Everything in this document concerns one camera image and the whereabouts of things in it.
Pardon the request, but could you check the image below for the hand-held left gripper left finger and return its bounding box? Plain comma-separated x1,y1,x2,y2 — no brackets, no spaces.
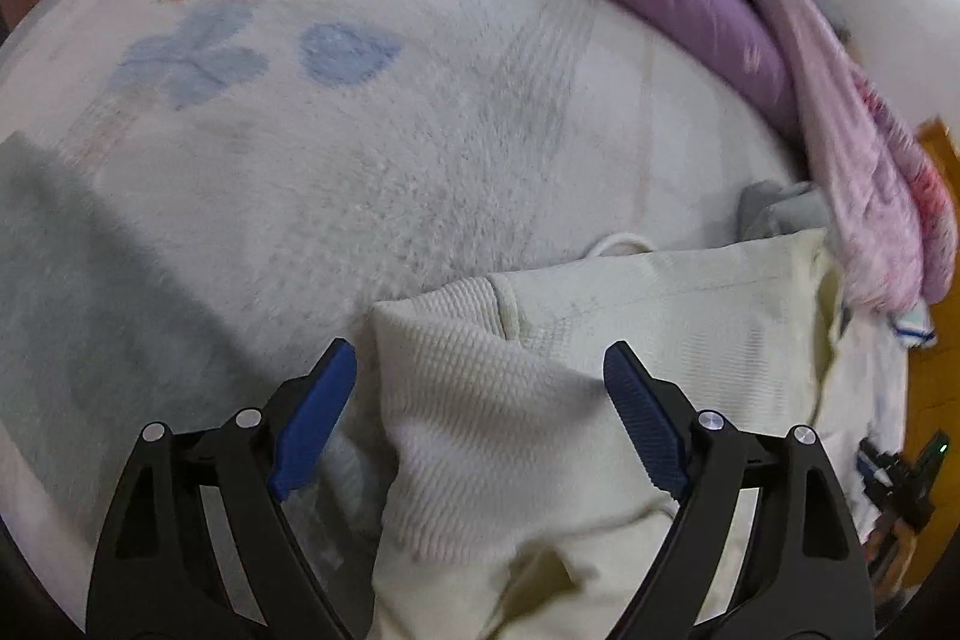
85,338,374,640

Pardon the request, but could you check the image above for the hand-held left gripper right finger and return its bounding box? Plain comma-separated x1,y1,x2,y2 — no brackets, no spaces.
604,340,877,640

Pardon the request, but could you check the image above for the cream white knit sweater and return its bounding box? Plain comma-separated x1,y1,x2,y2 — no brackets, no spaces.
367,227,852,640

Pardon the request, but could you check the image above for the grey zip hoodie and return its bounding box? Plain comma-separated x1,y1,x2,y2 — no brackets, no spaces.
586,180,830,257

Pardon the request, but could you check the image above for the bed with pale floral sheet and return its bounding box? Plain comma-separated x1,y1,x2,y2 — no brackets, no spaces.
0,0,927,640

